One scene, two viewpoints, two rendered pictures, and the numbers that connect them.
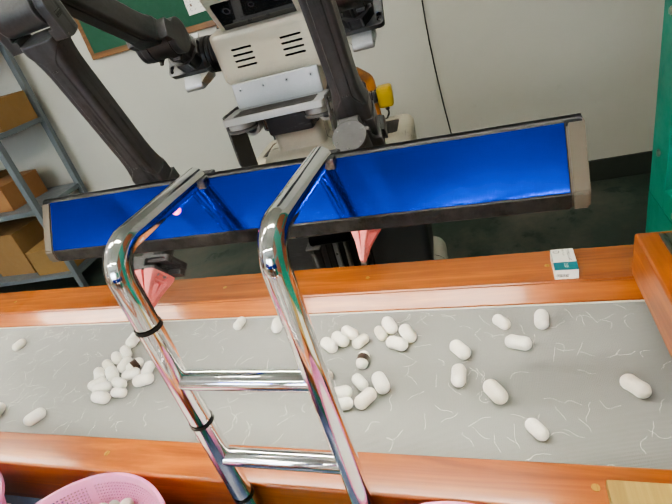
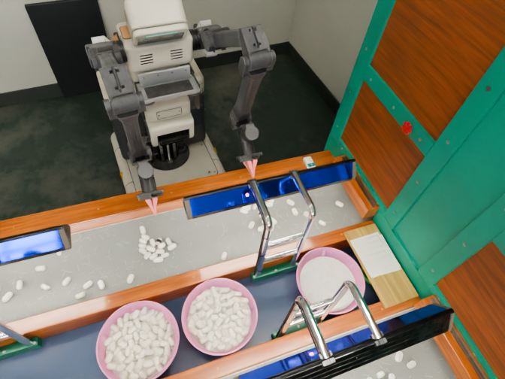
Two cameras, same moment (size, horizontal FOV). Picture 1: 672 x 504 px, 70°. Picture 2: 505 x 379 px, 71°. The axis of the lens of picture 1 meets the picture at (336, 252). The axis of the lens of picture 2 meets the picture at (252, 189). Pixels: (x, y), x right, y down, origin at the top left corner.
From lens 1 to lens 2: 1.02 m
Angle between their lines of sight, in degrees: 42
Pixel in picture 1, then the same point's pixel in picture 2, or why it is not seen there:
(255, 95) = (152, 80)
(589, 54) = not seen: outside the picture
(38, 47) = (130, 117)
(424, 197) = (322, 182)
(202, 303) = (167, 203)
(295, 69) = (176, 67)
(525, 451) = (321, 229)
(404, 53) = not seen: outside the picture
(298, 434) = (255, 246)
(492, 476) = (319, 239)
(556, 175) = (349, 174)
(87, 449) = (182, 279)
